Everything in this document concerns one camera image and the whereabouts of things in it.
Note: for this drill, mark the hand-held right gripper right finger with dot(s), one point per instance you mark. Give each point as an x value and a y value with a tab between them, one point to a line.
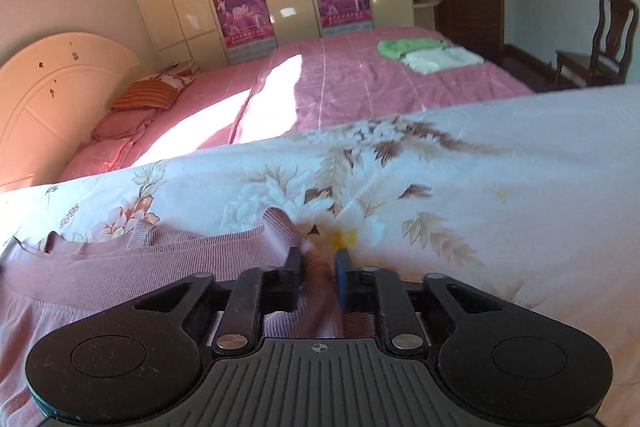
342	279

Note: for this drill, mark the pink pillow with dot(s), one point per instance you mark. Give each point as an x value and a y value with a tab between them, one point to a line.
122	124

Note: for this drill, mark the cream arched headboard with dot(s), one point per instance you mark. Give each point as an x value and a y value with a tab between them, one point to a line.
50	97

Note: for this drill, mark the folded white cloth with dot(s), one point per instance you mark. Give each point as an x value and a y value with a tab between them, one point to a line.
440	59

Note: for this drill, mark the folded green cloth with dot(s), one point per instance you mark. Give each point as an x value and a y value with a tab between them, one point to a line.
407	47

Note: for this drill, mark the striped orange pillow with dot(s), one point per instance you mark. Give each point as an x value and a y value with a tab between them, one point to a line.
150	94

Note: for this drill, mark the pink long-sleeved sweater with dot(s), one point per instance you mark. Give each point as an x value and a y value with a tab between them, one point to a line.
150	267

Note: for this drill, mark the floral white bed sheet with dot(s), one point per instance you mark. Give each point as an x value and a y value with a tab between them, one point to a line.
500	182

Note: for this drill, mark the pink checked bedspread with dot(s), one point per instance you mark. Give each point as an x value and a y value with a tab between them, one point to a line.
360	82

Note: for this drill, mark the dark wooden chair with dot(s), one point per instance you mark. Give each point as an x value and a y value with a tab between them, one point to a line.
607	42

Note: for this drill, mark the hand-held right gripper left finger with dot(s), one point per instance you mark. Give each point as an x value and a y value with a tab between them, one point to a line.
292	277

